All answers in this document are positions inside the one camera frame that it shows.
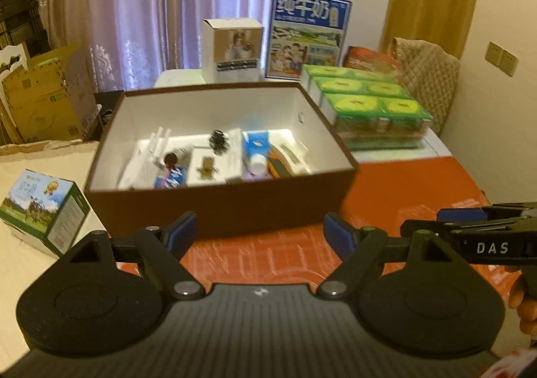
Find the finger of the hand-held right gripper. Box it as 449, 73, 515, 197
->
436, 202, 537, 222
400, 216, 522, 243

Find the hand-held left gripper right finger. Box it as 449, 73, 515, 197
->
316, 212, 454, 300

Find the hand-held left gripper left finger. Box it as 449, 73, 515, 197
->
69, 211, 203, 300

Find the brown cardboard box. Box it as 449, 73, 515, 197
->
84, 82, 360, 238

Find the blue packet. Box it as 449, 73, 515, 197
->
154, 166, 189, 189

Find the white carton with gold print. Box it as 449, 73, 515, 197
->
187, 147, 245, 187

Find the white wifi extender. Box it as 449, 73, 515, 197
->
117, 126, 174, 190

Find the purple tube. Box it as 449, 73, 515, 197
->
245, 163, 269, 180

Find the black hair clip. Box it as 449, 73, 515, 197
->
208, 130, 230, 155

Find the blue and white tube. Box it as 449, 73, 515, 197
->
243, 130, 272, 170

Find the person's right hand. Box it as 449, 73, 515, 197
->
507, 266, 537, 337

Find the red printed cardboard sheet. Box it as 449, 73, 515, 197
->
113, 156, 522, 308

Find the green drink carton pack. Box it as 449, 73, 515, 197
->
302, 63, 433, 150

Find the beige quilted cloth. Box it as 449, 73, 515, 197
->
390, 37, 461, 136

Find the green landscape print carton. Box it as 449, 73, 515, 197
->
0, 170, 91, 258

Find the red instant noodle bowl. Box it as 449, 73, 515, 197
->
342, 46, 403, 72

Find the small white product box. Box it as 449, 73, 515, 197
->
201, 17, 265, 83

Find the brown cardboard carton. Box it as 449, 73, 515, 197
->
0, 43, 101, 146

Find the blue milk carton case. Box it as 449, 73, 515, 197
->
264, 0, 352, 81

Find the lilac sheer curtain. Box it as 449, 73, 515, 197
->
31, 0, 317, 94

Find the white cut-out cardboard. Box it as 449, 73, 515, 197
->
0, 43, 31, 77

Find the beige wall switch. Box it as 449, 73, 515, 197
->
485, 42, 503, 67
499, 49, 519, 77

